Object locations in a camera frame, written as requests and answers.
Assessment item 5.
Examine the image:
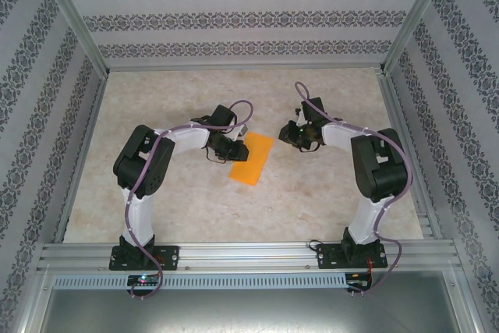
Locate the aluminium table side rail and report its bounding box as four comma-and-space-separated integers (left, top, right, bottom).
52, 73, 111, 244
376, 69, 445, 241

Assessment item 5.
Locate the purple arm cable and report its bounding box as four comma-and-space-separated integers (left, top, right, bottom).
124, 99, 257, 299
294, 81, 414, 295

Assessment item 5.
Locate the orange cloth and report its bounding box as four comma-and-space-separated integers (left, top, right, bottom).
228, 131, 276, 186

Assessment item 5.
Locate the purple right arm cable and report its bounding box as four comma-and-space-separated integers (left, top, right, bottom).
294, 81, 414, 295

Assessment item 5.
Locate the aluminium frame back beam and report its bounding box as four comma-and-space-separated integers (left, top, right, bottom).
105, 62, 387, 73

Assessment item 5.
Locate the grey sheet metal tray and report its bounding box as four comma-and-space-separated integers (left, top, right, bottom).
37, 288, 483, 333

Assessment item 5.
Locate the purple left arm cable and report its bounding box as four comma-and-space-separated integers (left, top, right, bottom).
124, 99, 257, 299

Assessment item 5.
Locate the thin black right gripper cable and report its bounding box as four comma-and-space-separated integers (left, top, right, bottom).
298, 140, 327, 153

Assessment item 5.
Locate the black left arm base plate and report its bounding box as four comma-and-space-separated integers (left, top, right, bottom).
108, 245, 180, 271

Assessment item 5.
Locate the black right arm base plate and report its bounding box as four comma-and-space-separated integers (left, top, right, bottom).
315, 243, 390, 271

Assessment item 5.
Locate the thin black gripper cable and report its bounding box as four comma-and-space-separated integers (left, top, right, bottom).
204, 145, 229, 165
298, 140, 327, 153

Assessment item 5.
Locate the aluminium frame post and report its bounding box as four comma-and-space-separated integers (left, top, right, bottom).
33, 0, 112, 79
380, 0, 469, 75

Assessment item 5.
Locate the aluminium mounting rail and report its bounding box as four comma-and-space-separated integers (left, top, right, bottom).
37, 242, 463, 272

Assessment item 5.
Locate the thin black left gripper cable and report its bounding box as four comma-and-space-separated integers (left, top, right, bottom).
204, 145, 229, 165

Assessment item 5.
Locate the slotted grey cable duct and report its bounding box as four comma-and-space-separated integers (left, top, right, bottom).
52, 272, 348, 291

